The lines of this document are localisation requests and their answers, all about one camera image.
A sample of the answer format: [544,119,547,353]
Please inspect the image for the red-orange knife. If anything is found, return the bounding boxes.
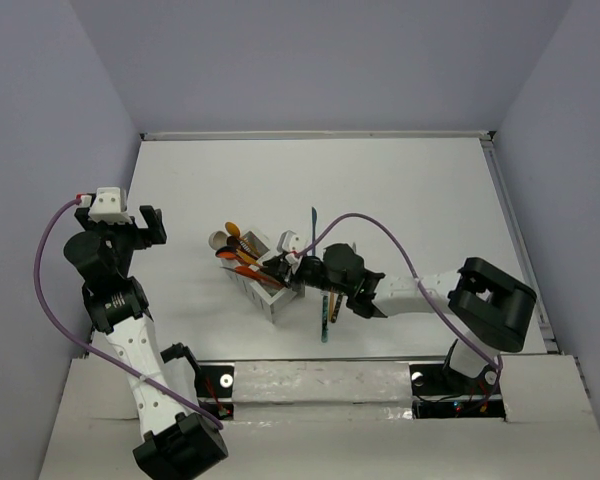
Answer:
[222,265,284,288]

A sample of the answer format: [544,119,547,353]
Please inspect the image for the brown spoon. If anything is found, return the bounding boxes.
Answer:
[227,236,258,259]

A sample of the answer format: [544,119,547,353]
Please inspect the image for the dark handle steel knife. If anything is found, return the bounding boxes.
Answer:
[334,295,345,318]

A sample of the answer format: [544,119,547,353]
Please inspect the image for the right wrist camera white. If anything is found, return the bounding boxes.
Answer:
[277,230,307,254]

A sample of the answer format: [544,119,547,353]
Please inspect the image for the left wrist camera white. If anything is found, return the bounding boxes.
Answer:
[88,187,132,225]

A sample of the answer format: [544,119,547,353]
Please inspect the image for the beige spoon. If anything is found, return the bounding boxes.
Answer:
[208,231,228,251]

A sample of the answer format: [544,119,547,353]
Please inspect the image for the yellow-orange spoon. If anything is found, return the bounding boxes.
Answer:
[225,222,242,238]

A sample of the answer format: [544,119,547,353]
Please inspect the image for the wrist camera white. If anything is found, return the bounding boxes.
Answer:
[277,230,307,254]
[88,187,132,225]

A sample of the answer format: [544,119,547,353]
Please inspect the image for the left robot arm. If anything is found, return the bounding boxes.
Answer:
[63,205,228,479]

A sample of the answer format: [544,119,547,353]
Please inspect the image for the teal patterned handle knife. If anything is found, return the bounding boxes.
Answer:
[321,292,330,343]

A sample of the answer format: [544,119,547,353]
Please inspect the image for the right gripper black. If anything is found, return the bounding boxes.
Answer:
[260,252,350,296]

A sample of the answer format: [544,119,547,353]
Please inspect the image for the red-orange spoon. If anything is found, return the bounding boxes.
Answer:
[215,249,260,267]

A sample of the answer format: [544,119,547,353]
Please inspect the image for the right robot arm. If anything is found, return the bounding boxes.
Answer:
[262,243,537,392]

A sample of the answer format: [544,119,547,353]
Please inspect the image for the blue knife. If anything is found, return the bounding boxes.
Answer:
[311,206,318,246]

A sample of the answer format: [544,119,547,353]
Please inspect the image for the dark blue spoon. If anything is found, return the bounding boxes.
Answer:
[215,245,257,265]

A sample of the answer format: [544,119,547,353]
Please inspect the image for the orange knife lower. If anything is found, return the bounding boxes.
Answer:
[328,292,338,323]

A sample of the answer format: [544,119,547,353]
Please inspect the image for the white cardboard front cover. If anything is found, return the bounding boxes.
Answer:
[41,355,600,479]

